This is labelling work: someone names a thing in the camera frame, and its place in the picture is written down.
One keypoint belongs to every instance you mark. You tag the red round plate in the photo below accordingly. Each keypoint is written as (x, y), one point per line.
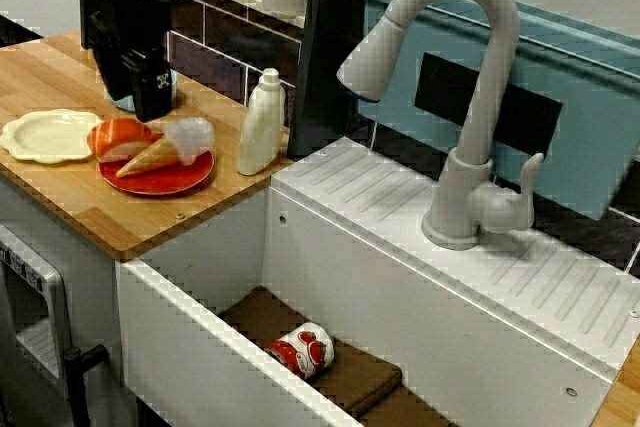
(160, 184)

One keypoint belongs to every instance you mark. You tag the grey toy faucet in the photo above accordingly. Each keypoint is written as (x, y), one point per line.
(480, 122)

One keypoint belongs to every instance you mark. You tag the toy ice cream cone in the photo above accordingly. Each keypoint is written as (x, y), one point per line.
(155, 154)

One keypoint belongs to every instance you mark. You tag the cream scalloped plate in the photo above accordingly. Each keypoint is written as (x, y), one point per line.
(45, 137)

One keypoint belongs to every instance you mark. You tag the white plastic bottle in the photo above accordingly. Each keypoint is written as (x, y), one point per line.
(260, 137)

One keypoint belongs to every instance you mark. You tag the dark vertical post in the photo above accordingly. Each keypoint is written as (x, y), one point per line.
(325, 72)

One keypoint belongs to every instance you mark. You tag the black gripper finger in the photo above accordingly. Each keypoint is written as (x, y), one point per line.
(152, 97)
(114, 77)

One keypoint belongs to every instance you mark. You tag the white toy sink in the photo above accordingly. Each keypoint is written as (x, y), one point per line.
(400, 272)

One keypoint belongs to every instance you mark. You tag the white toy kitchen cabinet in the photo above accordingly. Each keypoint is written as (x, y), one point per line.
(95, 287)

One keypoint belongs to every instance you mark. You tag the light blue bowl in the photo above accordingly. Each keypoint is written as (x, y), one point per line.
(174, 89)

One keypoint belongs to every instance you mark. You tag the brown folded cloth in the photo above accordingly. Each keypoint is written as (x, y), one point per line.
(365, 377)

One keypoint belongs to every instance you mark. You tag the toy salmon sushi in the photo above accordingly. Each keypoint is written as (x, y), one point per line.
(115, 139)

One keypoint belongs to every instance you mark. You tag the toy appliance front panel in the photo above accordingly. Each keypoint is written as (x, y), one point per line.
(30, 297)

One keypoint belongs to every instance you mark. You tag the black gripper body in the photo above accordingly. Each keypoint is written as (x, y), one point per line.
(130, 22)

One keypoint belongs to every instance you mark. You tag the light blue plastic crate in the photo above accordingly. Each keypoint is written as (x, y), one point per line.
(575, 67)

